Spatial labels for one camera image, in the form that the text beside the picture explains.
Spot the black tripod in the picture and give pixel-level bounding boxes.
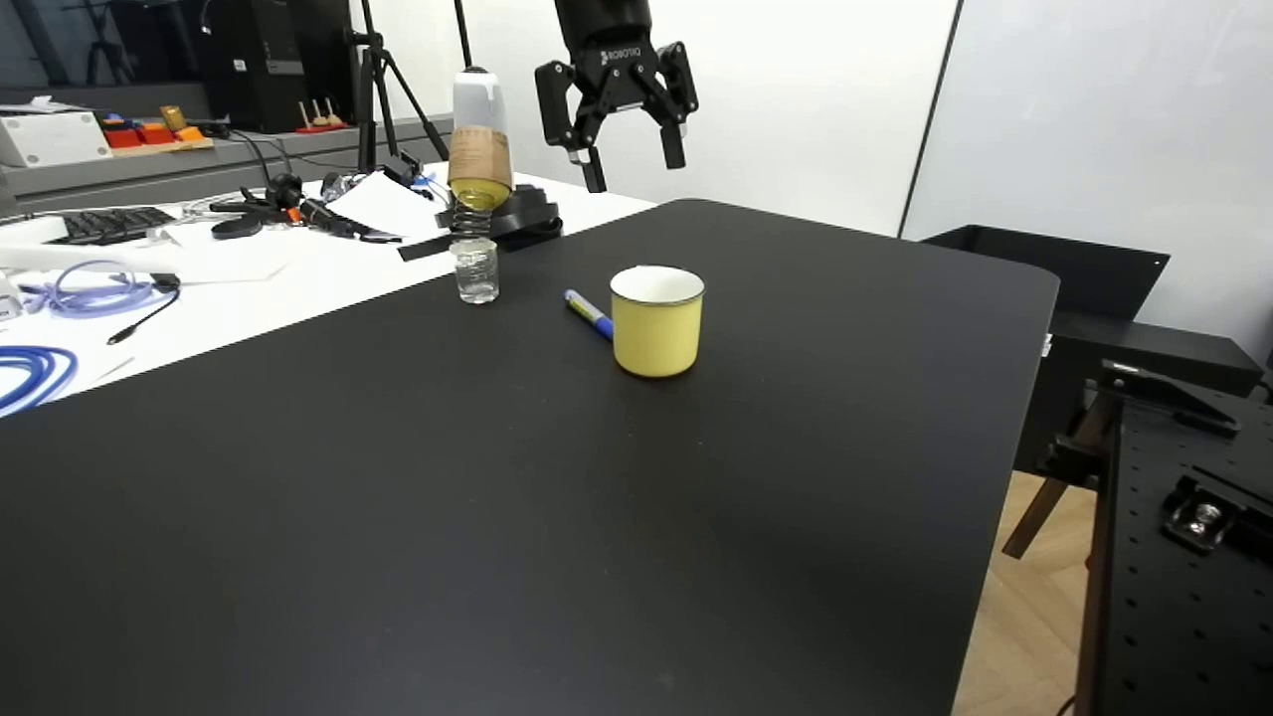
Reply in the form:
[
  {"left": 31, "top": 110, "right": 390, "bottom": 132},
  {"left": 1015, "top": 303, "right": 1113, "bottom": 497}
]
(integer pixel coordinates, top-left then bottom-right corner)
[{"left": 351, "top": 0, "right": 450, "bottom": 172}]

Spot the small clear glass jar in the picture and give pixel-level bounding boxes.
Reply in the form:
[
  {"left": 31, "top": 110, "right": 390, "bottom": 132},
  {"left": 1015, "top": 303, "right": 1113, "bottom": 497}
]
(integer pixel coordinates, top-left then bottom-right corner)
[{"left": 454, "top": 237, "right": 500, "bottom": 307}]

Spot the yellow mug white interior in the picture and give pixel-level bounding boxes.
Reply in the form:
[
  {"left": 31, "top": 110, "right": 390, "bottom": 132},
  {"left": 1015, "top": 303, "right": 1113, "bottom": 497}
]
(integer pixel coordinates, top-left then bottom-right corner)
[{"left": 610, "top": 265, "right": 703, "bottom": 377}]

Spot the tilted cork roll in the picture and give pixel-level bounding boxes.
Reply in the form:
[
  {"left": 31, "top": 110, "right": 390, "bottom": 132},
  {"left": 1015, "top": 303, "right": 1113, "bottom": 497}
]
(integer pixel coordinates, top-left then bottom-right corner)
[{"left": 450, "top": 127, "right": 515, "bottom": 210}]

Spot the white paper sheet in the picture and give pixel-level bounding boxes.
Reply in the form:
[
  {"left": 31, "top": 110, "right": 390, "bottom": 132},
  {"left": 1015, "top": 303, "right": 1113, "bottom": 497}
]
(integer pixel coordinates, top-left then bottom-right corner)
[{"left": 332, "top": 172, "right": 441, "bottom": 241}]

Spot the black optical breadboard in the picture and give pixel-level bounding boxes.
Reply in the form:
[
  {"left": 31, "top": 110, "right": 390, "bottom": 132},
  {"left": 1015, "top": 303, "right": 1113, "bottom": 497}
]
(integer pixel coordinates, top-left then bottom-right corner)
[{"left": 1076, "top": 377, "right": 1273, "bottom": 716}]

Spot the black round stand base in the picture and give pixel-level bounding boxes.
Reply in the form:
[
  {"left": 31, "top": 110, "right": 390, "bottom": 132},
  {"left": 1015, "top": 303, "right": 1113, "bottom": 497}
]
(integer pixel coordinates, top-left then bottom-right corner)
[{"left": 398, "top": 184, "right": 560, "bottom": 263}]

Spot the blue capped marker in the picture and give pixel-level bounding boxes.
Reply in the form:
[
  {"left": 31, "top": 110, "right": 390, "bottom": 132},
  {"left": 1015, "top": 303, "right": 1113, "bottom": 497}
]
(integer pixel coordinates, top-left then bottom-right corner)
[{"left": 560, "top": 289, "right": 612, "bottom": 340}]

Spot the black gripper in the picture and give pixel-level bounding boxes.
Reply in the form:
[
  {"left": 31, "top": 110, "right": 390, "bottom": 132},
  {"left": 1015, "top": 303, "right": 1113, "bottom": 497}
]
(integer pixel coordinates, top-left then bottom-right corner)
[{"left": 532, "top": 0, "right": 702, "bottom": 194}]

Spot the black clamp mount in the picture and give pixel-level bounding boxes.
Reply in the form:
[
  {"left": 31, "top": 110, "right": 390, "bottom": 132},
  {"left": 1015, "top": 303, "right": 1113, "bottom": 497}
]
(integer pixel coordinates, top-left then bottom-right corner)
[{"left": 1161, "top": 466, "right": 1273, "bottom": 562}]

